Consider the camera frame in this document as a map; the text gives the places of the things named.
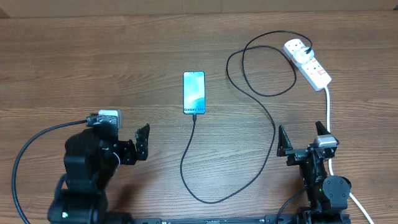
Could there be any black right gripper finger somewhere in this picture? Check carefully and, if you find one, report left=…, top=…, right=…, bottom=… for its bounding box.
left=315, top=121, right=330, bottom=136
left=277, top=125, right=293, bottom=157

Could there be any Samsung Galaxy smartphone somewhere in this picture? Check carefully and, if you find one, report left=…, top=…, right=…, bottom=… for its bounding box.
left=183, top=71, right=206, bottom=114

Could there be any black USB charging cable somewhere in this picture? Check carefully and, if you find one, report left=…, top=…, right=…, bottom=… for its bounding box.
left=179, top=30, right=313, bottom=205

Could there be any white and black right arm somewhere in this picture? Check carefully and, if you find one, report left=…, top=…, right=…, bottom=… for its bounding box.
left=275, top=121, right=351, bottom=223

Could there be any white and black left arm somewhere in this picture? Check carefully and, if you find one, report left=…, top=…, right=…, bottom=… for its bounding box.
left=47, top=123, right=150, bottom=224

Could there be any white USB charger plug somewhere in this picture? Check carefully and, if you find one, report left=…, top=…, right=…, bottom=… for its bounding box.
left=293, top=47, right=315, bottom=65

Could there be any white power strip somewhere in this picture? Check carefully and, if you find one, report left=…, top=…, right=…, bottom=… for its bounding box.
left=284, top=39, right=331, bottom=91

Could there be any white power strip cord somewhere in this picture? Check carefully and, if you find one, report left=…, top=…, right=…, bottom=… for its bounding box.
left=323, top=86, right=376, bottom=224

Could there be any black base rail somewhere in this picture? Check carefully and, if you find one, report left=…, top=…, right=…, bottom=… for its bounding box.
left=130, top=213, right=352, bottom=224

